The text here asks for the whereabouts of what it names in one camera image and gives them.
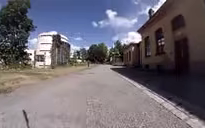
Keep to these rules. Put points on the grey asphalt road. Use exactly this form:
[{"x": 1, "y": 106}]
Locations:
[{"x": 90, "y": 100}]

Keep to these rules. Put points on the robot's own part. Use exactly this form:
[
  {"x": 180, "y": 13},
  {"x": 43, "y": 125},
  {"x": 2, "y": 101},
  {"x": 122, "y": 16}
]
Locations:
[{"x": 26, "y": 118}]

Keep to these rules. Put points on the large green tree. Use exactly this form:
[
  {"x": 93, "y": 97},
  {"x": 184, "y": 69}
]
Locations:
[{"x": 13, "y": 33}]

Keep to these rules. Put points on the small beige building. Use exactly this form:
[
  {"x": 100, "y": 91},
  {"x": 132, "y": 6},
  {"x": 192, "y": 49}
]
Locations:
[{"x": 131, "y": 55}]

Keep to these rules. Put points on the tall white building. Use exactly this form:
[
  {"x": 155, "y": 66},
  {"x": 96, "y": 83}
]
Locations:
[{"x": 45, "y": 43}]

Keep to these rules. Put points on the beige building with chimney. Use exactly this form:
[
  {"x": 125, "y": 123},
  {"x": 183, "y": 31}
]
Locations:
[{"x": 196, "y": 40}]

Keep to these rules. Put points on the row of trees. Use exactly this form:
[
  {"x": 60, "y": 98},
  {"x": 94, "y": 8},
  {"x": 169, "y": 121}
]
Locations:
[{"x": 96, "y": 53}]

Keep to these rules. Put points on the dry grass area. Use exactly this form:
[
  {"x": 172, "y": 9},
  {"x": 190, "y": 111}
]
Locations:
[{"x": 10, "y": 80}]

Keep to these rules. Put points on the person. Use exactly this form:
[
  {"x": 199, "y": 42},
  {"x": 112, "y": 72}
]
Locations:
[{"x": 88, "y": 63}]

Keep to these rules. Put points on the grey asphalt pavement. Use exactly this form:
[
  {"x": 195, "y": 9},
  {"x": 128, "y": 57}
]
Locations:
[{"x": 176, "y": 86}]

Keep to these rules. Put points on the grey stone paved strip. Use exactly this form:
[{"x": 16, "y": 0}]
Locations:
[{"x": 163, "y": 103}]

